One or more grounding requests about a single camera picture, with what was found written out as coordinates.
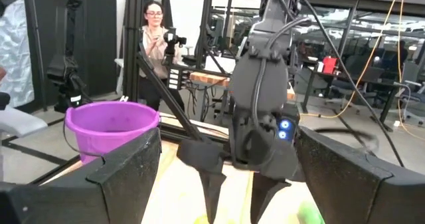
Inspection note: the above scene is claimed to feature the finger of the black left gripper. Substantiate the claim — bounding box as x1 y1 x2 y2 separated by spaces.
176 138 228 224
249 140 301 224

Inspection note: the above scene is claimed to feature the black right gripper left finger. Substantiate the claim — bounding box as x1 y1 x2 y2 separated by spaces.
0 127 163 224

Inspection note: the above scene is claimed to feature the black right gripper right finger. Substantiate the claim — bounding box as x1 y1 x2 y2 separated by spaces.
295 126 425 224

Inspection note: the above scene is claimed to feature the red box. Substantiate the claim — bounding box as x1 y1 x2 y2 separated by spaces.
321 56 338 74

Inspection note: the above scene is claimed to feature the purple plastic bucket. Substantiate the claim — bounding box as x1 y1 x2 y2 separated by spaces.
62 100 161 165

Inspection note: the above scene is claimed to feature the wooden top workbench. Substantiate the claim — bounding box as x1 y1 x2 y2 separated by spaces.
189 71 296 102

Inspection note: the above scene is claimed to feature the grey office chair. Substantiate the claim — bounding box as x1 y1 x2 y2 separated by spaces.
394 60 425 125

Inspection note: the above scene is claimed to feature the person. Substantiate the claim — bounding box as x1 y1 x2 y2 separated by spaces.
137 0 187 112

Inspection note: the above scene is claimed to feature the black partition panel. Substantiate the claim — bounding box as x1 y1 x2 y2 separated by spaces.
26 0 117 98

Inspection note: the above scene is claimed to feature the crinkled silver sheet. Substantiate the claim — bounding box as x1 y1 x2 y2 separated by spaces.
0 0 36 108

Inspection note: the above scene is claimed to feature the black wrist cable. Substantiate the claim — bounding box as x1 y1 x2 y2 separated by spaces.
292 0 405 168

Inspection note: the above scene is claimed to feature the yellow hanging cable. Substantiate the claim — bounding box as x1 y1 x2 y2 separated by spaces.
300 0 425 142

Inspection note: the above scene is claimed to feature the black camera on mount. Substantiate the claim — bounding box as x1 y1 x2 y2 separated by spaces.
162 27 187 65

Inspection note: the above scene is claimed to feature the black aluminium table frame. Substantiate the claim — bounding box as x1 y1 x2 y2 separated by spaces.
121 0 233 144

